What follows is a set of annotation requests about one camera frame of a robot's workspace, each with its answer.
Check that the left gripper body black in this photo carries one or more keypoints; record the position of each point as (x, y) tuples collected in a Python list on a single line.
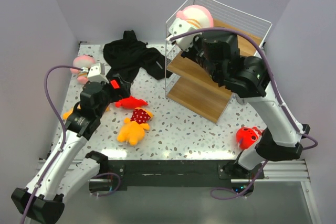
[(112, 95)]

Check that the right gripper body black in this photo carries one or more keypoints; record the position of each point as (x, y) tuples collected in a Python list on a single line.
[(197, 53)]

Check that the red whale plush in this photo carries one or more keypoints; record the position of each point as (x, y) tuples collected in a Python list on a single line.
[(129, 102)]

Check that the pink striped plush doll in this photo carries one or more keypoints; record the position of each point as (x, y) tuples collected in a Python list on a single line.
[(196, 15), (82, 66)]

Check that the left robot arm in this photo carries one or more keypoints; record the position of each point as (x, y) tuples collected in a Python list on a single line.
[(43, 198)]

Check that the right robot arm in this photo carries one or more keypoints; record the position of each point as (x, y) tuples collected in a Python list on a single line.
[(280, 141)]

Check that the black cloth garment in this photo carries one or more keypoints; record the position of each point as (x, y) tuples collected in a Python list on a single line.
[(127, 55)]

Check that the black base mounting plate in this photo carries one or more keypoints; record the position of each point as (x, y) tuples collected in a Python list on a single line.
[(170, 173)]

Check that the red shark plush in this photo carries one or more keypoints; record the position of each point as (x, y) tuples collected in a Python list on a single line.
[(247, 136)]

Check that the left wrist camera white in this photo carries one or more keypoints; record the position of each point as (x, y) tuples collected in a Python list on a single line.
[(97, 73)]

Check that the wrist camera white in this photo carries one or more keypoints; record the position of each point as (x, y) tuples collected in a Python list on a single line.
[(178, 27), (97, 73)]

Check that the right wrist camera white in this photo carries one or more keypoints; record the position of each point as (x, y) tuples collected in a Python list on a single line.
[(178, 27)]

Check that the white wire wooden shelf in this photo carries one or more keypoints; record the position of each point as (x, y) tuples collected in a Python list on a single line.
[(190, 86)]

